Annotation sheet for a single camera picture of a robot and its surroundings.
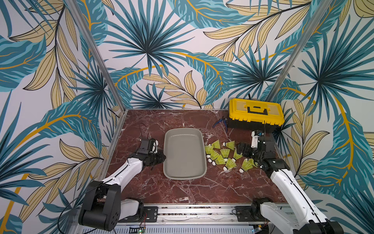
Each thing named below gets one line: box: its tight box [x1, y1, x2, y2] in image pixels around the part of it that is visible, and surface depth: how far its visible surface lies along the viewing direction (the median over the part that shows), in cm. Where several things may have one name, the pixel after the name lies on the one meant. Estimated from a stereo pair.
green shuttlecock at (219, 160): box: [211, 155, 226, 167], surface depth 91 cm
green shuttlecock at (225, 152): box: [220, 148, 231, 162], surface depth 94 cm
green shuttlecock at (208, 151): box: [205, 145, 212, 159], surface depth 94 cm
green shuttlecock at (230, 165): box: [223, 157, 238, 172], surface depth 90 cm
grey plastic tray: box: [163, 127, 207, 181], surface depth 98 cm
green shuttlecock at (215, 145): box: [208, 139, 221, 149], surface depth 98 cm
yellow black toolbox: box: [227, 97, 285, 131], surface depth 99 cm
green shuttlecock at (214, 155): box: [207, 149, 222, 163], surface depth 92 cm
